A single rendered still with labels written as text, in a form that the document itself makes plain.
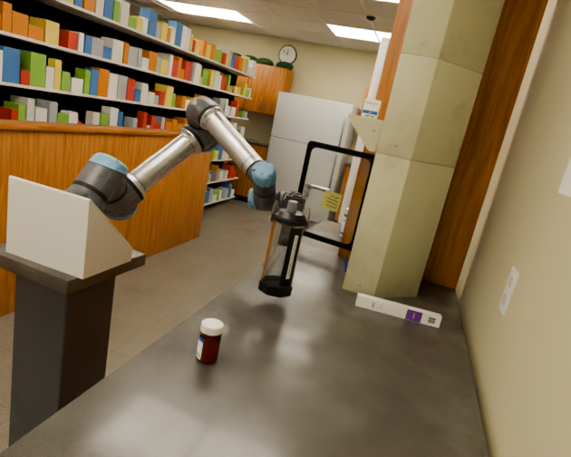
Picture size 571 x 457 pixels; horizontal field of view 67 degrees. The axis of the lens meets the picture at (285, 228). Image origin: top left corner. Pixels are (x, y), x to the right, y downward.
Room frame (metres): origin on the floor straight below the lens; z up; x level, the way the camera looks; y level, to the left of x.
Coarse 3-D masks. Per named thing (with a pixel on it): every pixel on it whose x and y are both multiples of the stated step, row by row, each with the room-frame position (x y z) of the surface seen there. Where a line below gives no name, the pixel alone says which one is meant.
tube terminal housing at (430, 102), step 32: (416, 64) 1.37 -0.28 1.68; (448, 64) 1.38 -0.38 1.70; (416, 96) 1.37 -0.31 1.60; (448, 96) 1.40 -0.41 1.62; (384, 128) 1.39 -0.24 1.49; (416, 128) 1.36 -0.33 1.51; (448, 128) 1.42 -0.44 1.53; (384, 160) 1.38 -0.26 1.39; (416, 160) 1.37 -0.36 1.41; (448, 160) 1.44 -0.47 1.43; (384, 192) 1.37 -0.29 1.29; (416, 192) 1.39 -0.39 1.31; (384, 224) 1.37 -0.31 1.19; (416, 224) 1.41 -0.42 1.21; (352, 256) 1.39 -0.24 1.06; (384, 256) 1.36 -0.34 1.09; (416, 256) 1.43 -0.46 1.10; (352, 288) 1.38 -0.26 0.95; (384, 288) 1.38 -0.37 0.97; (416, 288) 1.45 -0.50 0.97
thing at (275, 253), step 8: (272, 224) 1.16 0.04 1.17; (280, 224) 1.13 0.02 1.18; (272, 232) 1.15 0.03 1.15; (280, 232) 1.13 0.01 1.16; (288, 232) 1.13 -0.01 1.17; (272, 240) 1.15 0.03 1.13; (280, 240) 1.13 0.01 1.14; (272, 248) 1.14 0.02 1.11; (280, 248) 1.13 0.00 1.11; (272, 256) 1.14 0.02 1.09; (280, 256) 1.13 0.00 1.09; (264, 264) 1.17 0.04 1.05; (272, 264) 1.13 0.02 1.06; (280, 264) 1.13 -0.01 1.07; (264, 272) 1.15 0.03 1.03; (272, 272) 1.13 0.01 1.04; (280, 272) 1.13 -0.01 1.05; (264, 280) 1.14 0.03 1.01; (272, 280) 1.13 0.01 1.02
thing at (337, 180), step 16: (320, 160) 1.79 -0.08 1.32; (336, 160) 1.76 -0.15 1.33; (352, 160) 1.73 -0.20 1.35; (368, 160) 1.71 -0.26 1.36; (320, 176) 1.78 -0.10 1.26; (336, 176) 1.75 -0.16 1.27; (352, 176) 1.73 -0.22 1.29; (320, 192) 1.77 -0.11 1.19; (336, 192) 1.75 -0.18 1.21; (352, 192) 1.72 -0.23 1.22; (320, 208) 1.77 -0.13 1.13; (336, 208) 1.74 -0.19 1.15; (352, 208) 1.71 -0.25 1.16; (320, 224) 1.76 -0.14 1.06; (336, 224) 1.73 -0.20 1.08; (352, 224) 1.71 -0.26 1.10; (336, 240) 1.73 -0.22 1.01
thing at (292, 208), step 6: (288, 204) 1.17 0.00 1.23; (294, 204) 1.16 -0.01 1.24; (276, 210) 1.17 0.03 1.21; (282, 210) 1.16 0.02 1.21; (288, 210) 1.16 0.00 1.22; (294, 210) 1.16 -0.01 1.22; (282, 216) 1.14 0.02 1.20; (288, 216) 1.13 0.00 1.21; (294, 216) 1.14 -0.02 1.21; (300, 216) 1.15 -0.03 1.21
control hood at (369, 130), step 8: (352, 120) 1.41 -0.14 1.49; (360, 120) 1.41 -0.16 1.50; (368, 120) 1.40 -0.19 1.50; (376, 120) 1.40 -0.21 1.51; (360, 128) 1.41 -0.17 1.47; (368, 128) 1.40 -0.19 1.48; (376, 128) 1.39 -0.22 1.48; (360, 136) 1.41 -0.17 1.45; (368, 136) 1.40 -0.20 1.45; (376, 136) 1.39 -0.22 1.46; (368, 144) 1.40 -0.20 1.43; (376, 144) 1.39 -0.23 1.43
